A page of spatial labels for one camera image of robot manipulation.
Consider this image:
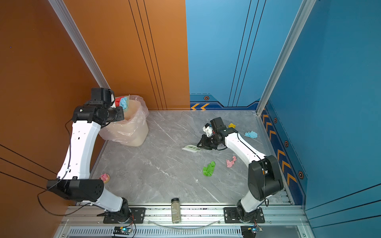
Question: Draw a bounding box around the aluminium corner post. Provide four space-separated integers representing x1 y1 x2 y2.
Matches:
48 0 110 89
256 0 316 116

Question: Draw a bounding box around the light blue paper scrap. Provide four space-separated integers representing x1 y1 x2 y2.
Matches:
244 131 258 139

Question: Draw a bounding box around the pink pig toy on donut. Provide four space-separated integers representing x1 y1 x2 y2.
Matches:
99 174 110 184

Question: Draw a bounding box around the green circuit board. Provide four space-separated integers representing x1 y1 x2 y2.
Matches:
241 226 263 238
113 226 134 237

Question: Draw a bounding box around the green hand brush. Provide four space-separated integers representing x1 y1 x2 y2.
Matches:
182 145 201 153

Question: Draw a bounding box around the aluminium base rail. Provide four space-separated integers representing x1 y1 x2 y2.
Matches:
58 203 310 230

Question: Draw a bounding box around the glass jar black lid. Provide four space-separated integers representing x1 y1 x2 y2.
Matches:
171 198 181 224

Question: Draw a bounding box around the cyan paper scrap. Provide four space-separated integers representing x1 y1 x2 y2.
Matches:
120 97 129 110

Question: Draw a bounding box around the red paper scrap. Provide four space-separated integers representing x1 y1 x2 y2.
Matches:
115 97 123 107

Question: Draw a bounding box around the green paper scrap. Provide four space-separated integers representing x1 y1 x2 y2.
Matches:
202 161 215 177

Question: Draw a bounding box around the small pink paper scrap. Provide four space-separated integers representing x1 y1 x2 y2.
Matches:
226 156 237 168

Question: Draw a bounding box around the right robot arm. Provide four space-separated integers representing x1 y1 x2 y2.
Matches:
197 117 284 223

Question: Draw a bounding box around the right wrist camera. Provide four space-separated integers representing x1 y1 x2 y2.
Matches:
202 123 214 137

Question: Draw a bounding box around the right green circuit board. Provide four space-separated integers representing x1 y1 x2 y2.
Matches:
241 226 263 238

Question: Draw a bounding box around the white cable duct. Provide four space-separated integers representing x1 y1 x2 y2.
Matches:
62 226 243 238

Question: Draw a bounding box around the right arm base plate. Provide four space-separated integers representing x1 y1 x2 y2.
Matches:
223 207 266 224

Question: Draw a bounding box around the left green circuit board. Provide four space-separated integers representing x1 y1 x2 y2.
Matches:
113 226 134 237

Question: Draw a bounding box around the aluminium corner post left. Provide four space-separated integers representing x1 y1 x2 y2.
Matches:
48 0 110 89

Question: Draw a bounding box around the trash bin with plastic bag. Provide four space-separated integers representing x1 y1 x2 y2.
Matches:
99 95 149 147

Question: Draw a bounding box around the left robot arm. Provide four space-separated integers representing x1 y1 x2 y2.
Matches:
47 88 131 223

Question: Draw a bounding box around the aluminium corner post right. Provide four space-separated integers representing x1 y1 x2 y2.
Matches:
256 0 316 116

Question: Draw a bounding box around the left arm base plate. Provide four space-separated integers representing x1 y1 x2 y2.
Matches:
98 207 146 225

